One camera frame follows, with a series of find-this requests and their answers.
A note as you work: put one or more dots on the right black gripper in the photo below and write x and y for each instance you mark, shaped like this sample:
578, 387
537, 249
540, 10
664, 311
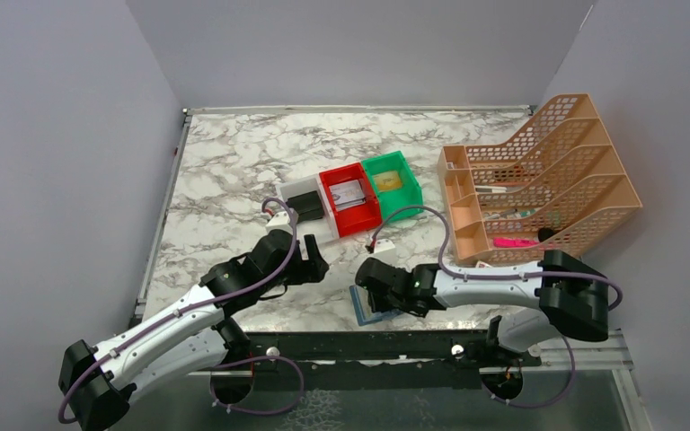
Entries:
372, 285

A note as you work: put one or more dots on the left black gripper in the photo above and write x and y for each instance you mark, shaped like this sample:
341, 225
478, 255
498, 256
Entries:
308, 266

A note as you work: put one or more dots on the blue card holder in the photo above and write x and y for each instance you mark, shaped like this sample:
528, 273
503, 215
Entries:
365, 308

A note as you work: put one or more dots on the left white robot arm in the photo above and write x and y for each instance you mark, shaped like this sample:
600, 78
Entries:
100, 382

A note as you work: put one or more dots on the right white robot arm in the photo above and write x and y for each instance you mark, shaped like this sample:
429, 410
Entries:
558, 296

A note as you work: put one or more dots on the stack of cards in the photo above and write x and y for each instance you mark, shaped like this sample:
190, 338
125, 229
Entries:
347, 194

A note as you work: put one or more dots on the gold card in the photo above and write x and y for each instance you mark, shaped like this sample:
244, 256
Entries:
387, 181

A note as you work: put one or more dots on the white plastic bin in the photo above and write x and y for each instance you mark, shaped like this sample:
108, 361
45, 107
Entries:
325, 230

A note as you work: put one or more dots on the black wallet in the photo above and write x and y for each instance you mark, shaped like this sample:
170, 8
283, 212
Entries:
309, 206

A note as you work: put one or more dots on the red plastic bin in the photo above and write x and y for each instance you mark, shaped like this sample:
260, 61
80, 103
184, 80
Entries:
357, 217

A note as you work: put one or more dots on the green plastic bin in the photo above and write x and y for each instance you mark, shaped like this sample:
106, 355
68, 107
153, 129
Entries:
409, 195

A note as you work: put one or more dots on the pink marker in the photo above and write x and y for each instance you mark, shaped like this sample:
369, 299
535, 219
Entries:
510, 243

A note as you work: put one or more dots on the pens in organizer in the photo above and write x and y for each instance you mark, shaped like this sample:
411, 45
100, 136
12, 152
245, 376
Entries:
514, 212

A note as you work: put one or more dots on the orange file organizer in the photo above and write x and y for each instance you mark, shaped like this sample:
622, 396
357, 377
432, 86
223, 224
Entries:
571, 171

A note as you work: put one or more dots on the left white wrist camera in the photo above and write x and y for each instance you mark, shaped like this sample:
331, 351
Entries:
283, 221

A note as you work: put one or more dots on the black mounting rail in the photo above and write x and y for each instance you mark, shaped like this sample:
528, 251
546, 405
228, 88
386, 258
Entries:
365, 360

